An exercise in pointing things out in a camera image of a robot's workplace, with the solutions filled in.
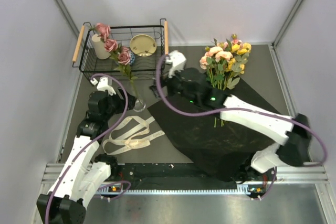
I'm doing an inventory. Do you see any grey cable duct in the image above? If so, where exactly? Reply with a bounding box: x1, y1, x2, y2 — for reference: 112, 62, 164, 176
94, 183, 266, 198

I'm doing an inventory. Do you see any blue white ceramic bowl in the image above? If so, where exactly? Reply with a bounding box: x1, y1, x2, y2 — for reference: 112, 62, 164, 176
117, 48, 135, 66

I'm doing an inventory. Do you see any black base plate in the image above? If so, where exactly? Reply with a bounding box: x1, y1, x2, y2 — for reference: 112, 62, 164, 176
107, 163, 267, 182

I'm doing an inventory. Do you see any beige paper cup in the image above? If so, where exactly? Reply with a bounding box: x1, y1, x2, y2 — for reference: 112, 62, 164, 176
91, 34, 110, 60

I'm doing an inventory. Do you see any black wrapping paper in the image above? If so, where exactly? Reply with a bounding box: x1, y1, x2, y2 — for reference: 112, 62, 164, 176
146, 77, 292, 182

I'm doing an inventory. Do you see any yellow gold plate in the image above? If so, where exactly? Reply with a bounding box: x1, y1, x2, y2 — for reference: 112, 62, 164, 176
130, 34, 157, 57

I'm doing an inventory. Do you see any pink rose stem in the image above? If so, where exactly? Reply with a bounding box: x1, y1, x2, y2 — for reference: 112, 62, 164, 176
91, 23, 136, 88

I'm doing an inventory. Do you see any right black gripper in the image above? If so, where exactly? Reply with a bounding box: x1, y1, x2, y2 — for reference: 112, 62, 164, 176
151, 66, 200, 105

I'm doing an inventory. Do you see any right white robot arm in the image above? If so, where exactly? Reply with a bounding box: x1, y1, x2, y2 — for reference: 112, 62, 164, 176
155, 68, 312, 180

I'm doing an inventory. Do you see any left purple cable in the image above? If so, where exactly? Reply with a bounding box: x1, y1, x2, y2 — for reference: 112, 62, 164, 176
44, 73, 132, 224

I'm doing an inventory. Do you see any flower bouquet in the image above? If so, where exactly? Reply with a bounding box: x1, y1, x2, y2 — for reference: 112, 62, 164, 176
199, 34, 252, 127

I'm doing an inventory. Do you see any clear glass vase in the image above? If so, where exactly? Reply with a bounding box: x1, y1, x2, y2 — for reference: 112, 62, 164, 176
131, 88, 146, 112

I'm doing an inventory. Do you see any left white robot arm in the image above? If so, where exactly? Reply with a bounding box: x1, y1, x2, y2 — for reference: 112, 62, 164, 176
36, 88, 129, 223

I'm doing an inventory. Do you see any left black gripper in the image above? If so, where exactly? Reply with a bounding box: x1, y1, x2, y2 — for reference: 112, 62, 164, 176
103, 86, 137, 121

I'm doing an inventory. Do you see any cream ribbon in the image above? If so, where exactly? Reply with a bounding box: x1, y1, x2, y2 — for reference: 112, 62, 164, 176
101, 115, 165, 156

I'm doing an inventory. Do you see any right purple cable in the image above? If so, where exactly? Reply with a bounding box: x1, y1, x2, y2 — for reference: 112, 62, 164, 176
155, 55, 329, 167

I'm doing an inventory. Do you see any purple cable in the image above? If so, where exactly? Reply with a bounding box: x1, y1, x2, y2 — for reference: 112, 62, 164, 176
155, 55, 329, 167
44, 73, 132, 224

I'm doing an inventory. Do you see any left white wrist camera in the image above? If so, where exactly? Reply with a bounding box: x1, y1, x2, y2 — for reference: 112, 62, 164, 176
90, 76, 116, 96

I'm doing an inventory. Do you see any black wire basket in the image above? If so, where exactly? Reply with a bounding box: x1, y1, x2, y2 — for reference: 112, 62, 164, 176
72, 18, 169, 80

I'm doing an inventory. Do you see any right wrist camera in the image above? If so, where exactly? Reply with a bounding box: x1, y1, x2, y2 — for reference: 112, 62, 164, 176
165, 50, 186, 78

